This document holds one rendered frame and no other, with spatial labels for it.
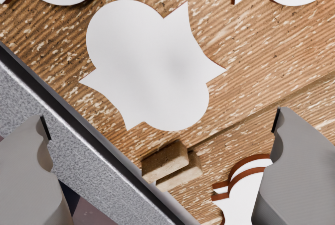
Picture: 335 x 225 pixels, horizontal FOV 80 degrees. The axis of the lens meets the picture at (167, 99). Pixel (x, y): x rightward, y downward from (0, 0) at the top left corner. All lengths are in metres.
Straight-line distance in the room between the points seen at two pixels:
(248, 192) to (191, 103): 0.15
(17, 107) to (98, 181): 0.15
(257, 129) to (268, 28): 0.11
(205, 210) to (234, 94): 0.20
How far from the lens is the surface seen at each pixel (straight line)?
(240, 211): 0.34
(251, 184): 0.30
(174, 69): 0.19
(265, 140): 0.28
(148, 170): 0.25
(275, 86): 0.24
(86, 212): 2.19
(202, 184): 0.31
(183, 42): 0.18
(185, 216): 0.39
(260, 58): 0.22
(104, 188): 0.35
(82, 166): 0.32
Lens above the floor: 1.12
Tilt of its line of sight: 62 degrees down
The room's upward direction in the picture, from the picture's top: 176 degrees clockwise
